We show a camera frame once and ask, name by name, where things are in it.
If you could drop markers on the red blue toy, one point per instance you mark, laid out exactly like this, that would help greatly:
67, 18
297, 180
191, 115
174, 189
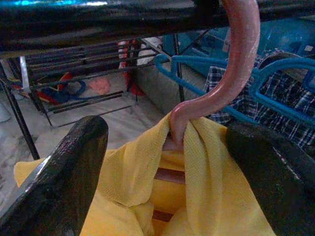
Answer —
56, 91

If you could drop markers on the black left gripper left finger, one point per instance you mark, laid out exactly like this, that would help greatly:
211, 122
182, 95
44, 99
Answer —
54, 196

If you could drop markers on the pink clothes hanger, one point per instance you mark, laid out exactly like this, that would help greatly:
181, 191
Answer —
236, 73

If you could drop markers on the blue storage bag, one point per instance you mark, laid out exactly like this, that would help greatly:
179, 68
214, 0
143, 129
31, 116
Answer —
283, 37

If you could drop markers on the yellow shirt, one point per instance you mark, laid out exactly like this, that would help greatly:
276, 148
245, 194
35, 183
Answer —
209, 184

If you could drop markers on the grey green sofa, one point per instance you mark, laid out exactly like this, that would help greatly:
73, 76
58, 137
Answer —
160, 93

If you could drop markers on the light blue clothes hanger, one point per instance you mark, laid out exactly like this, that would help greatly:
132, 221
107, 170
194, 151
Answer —
197, 60

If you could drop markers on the pink cloth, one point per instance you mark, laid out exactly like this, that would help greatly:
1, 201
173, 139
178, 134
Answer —
99, 86

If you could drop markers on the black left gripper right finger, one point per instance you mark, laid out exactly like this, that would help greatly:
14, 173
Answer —
278, 191

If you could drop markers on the red white cloth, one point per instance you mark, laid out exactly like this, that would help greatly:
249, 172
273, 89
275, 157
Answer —
128, 56

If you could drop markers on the blue plaid shirt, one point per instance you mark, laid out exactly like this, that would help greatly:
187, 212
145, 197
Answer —
278, 91

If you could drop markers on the black garment rack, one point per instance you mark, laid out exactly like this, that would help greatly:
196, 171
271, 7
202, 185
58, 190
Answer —
98, 22

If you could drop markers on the black folding drying rack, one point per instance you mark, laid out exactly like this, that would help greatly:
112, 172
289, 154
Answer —
81, 61

